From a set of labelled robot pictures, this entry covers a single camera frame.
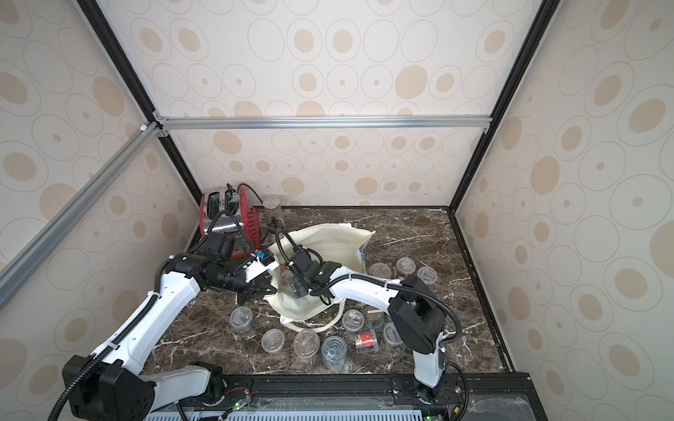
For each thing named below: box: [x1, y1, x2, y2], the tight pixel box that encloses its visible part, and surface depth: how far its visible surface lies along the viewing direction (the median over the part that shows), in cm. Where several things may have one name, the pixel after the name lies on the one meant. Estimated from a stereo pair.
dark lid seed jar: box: [365, 310, 385, 329], surface depth 84 cm
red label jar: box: [355, 331, 375, 355], surface depth 79 cm
